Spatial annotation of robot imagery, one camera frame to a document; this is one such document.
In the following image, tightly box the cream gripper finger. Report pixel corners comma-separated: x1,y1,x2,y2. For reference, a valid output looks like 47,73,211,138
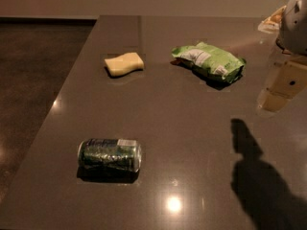
257,60,307,112

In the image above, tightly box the green soda can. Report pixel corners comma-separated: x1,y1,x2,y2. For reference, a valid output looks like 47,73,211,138
78,138,142,173

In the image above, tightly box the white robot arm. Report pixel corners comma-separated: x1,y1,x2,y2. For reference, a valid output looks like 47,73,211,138
257,0,307,116

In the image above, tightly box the green rice chip bag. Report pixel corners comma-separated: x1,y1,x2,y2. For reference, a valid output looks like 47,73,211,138
172,42,247,84

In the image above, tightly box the snack jar with black lid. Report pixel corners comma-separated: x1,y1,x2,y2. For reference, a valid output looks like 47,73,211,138
258,6,286,34

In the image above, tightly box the yellow sponge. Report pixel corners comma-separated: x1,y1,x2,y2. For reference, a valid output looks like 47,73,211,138
105,53,145,77

